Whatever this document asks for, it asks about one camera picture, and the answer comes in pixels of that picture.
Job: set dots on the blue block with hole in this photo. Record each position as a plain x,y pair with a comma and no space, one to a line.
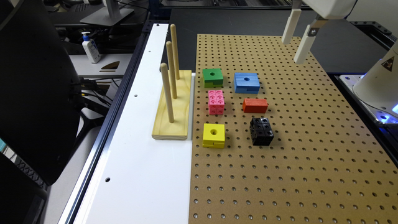
246,83

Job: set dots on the monitor stand base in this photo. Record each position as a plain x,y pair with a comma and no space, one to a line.
109,15

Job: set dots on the yellow block with hole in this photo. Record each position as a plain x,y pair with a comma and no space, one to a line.
213,135

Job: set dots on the middle wooden peg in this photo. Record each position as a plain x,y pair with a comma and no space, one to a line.
170,57

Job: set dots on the white board panel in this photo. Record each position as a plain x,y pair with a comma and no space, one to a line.
139,179

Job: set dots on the black office chair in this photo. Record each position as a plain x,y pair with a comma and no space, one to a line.
41,103

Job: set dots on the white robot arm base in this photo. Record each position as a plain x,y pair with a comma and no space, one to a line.
376,90

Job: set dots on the lotion pump bottle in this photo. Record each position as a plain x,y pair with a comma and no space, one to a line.
90,48

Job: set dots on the front wooden peg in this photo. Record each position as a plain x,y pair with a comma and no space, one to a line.
167,92

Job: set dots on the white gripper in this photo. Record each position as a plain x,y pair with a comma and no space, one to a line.
328,9

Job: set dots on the red rectangular block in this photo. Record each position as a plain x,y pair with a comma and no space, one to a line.
253,105

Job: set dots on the wooden peg stand base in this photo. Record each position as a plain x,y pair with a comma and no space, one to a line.
178,130

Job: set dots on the wooden peg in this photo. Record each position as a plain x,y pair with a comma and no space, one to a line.
167,92
173,33
170,57

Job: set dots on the back wooden peg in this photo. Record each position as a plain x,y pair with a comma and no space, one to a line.
173,33

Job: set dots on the green block with hole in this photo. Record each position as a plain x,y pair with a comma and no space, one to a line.
212,77

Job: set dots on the brown pegboard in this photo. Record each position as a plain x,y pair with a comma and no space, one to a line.
323,165

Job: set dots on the black linked cube block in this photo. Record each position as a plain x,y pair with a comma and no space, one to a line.
261,132

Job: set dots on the pink linked cube block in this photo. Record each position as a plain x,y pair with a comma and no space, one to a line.
215,102

